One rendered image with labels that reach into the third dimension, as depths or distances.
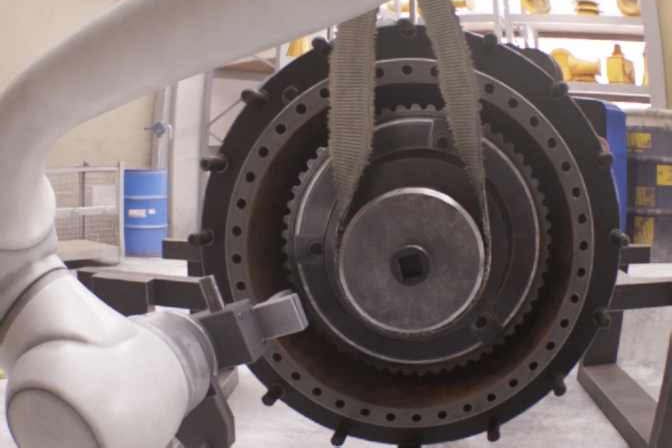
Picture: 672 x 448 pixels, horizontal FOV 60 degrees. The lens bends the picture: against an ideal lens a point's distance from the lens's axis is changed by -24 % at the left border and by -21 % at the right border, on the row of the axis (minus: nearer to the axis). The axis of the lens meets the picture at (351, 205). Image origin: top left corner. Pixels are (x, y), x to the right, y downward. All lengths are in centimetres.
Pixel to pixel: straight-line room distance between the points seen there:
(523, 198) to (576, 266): 13
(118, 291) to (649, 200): 289
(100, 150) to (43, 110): 725
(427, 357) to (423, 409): 10
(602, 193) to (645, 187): 305
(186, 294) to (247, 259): 112
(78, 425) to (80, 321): 8
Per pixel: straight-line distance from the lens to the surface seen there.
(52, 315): 43
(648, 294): 199
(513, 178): 84
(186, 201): 852
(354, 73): 73
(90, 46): 34
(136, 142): 796
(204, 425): 58
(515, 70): 82
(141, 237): 709
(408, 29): 78
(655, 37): 524
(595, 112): 226
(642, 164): 389
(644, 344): 343
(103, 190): 626
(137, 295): 188
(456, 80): 72
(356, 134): 73
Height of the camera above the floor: 94
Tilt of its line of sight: 3 degrees down
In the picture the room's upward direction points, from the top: 1 degrees clockwise
